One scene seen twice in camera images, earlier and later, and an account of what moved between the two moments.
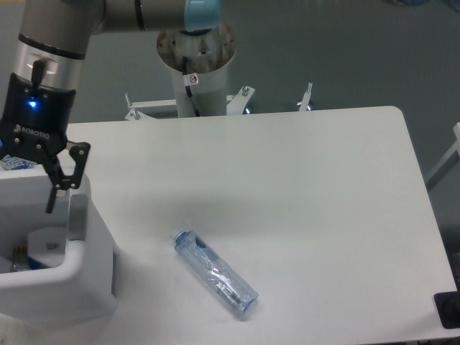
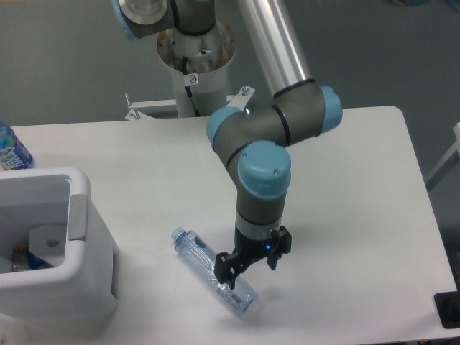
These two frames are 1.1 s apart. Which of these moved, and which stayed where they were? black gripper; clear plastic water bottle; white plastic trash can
Moved: black gripper
Stayed: clear plastic water bottle; white plastic trash can
